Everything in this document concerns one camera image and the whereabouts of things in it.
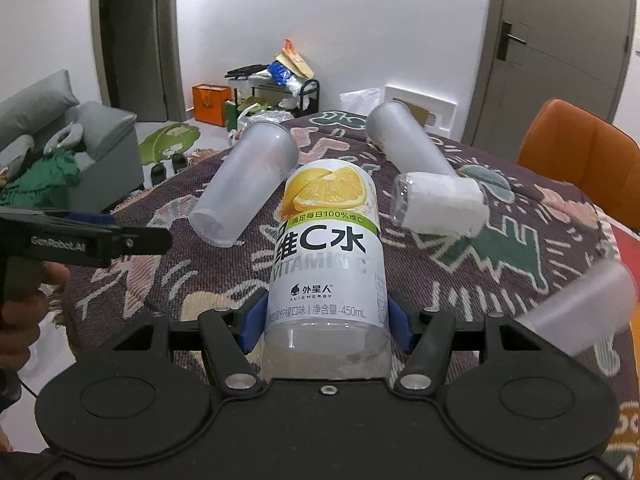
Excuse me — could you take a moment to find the lemon vitamin C bottle cup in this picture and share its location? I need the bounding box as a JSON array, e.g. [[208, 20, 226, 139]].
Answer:
[[262, 159, 392, 379]]

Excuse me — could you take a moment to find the clear cup with white sleeve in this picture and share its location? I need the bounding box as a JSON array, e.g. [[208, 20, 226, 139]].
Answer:
[[390, 172, 490, 237]]

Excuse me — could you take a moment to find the translucent plastic cup right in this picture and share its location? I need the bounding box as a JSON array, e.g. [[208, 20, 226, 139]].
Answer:
[[516, 259, 637, 356]]

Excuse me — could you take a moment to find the translucent plastic cup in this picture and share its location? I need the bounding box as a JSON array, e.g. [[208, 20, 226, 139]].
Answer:
[[516, 259, 637, 356], [366, 101, 457, 177], [189, 122, 299, 248]]

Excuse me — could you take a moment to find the translucent plastic cup left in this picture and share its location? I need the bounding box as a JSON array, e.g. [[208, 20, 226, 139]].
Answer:
[[189, 122, 299, 248]]

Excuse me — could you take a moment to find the translucent plastic cup back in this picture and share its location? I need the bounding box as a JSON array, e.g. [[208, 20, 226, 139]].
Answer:
[[366, 101, 457, 177]]

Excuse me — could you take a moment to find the person's left hand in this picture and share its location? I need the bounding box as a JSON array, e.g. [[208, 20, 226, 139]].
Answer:
[[1, 258, 70, 370]]

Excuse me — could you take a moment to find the grey sofa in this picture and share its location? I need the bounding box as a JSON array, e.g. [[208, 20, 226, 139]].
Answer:
[[1, 70, 143, 214]]

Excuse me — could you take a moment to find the green leaf floor mat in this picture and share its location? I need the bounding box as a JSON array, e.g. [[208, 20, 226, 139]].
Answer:
[[139, 122, 201, 165]]

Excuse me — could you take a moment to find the purple patterned woven blanket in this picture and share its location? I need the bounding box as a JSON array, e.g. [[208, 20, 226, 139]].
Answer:
[[62, 112, 639, 479]]

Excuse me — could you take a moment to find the orange shopping bag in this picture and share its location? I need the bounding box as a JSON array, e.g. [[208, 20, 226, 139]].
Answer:
[[192, 84, 232, 127]]

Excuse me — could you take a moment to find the orange cartoon table mat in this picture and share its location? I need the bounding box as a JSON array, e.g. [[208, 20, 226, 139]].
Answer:
[[611, 219, 640, 276]]

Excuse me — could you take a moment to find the dark open doorway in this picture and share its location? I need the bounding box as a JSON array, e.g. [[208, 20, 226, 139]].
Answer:
[[90, 0, 186, 122]]

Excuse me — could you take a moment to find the orange chair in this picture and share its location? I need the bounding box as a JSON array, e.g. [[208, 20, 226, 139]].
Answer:
[[516, 99, 639, 231]]

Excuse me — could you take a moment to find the black rack with clutter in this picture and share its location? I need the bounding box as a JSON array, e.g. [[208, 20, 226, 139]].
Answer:
[[224, 39, 321, 132]]

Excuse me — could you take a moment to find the grey door with handle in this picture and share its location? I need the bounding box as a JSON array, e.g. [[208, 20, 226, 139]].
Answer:
[[462, 0, 637, 158]]

